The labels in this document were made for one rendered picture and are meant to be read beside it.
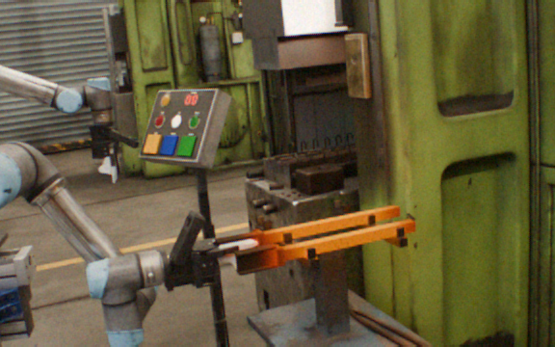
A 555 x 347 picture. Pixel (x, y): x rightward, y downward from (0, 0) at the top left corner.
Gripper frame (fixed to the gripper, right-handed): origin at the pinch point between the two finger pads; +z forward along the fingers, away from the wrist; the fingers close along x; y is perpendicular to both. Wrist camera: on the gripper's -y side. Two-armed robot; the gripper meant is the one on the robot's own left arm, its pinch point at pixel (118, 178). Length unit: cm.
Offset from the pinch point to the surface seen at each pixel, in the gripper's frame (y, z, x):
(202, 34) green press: -56, -52, -459
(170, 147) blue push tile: -19.0, -6.6, -13.4
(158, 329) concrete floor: 0, 93, -77
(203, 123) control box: -32.1, -14.9, -6.6
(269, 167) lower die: -50, -2, 23
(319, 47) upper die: -67, -39, 34
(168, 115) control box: -19.6, -17.6, -23.9
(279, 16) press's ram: -55, -49, 41
